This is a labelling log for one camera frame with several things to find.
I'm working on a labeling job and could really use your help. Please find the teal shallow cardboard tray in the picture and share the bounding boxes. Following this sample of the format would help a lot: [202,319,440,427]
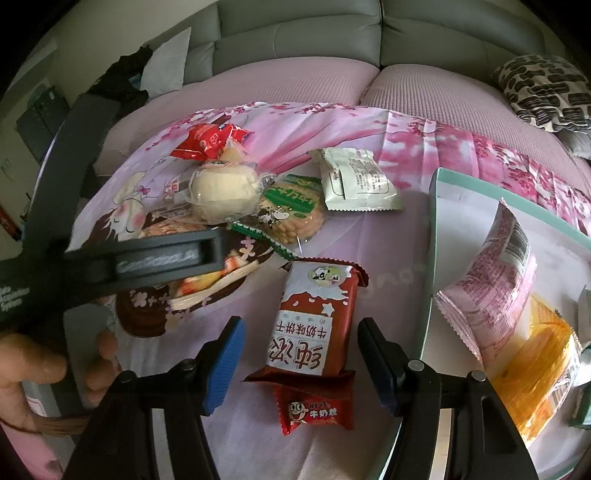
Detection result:
[418,167,591,480]

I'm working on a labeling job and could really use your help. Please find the white and green snack packet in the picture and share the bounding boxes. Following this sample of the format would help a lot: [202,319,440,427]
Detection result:
[308,148,400,212]

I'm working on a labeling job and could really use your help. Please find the grey pillow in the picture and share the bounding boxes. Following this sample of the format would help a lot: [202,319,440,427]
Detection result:
[561,127,591,160]

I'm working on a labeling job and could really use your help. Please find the dark cabinet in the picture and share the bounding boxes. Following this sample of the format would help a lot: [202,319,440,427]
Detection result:
[16,85,70,158]

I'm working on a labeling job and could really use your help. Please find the pink cartoon printed blanket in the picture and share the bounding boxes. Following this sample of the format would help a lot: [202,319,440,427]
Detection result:
[69,102,591,480]

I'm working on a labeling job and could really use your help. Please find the black and white patterned pillow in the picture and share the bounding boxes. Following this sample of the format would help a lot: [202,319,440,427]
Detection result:
[492,54,591,134]

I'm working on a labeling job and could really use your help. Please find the red snack packet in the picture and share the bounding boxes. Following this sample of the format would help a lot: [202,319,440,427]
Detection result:
[169,122,254,162]

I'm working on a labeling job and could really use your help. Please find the yellow cake packet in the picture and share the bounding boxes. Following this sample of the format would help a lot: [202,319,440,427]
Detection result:
[485,295,583,446]

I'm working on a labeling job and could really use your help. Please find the brown wrist strap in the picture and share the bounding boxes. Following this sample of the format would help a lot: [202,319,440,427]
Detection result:
[34,413,95,437]

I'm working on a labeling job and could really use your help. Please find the pink sofa seat cover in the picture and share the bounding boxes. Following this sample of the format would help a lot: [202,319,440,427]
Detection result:
[99,58,591,160]

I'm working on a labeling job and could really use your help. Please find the cream bun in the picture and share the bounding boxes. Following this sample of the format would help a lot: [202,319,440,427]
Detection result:
[161,141,271,227]

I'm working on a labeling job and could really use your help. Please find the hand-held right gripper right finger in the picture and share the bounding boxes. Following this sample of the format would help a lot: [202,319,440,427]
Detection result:
[357,318,541,480]

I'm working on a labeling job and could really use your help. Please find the red milk biscuit packet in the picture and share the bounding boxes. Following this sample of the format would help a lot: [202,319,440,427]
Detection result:
[242,259,369,384]

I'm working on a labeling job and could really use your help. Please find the small red candy packet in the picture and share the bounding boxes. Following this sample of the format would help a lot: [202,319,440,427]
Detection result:
[273,381,355,437]

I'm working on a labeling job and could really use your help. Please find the black clothing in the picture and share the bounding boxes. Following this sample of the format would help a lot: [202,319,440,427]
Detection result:
[95,45,154,109]

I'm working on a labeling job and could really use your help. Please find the red cylinder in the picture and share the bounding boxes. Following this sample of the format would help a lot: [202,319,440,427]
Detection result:
[0,203,23,241]

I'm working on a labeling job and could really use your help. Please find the green round biscuit packet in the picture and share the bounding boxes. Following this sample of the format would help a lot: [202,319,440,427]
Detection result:
[231,173,324,259]

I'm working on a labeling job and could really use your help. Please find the long green snack packet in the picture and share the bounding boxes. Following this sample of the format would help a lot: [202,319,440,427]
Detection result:
[568,342,591,430]

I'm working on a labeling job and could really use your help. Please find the person's left hand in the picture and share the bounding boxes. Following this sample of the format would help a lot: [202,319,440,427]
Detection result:
[0,330,122,435]

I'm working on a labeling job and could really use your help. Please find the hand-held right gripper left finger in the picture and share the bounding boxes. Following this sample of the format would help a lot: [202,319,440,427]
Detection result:
[62,316,247,480]

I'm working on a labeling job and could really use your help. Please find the pink snack packet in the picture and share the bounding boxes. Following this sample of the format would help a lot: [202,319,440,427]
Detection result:
[434,200,539,365]

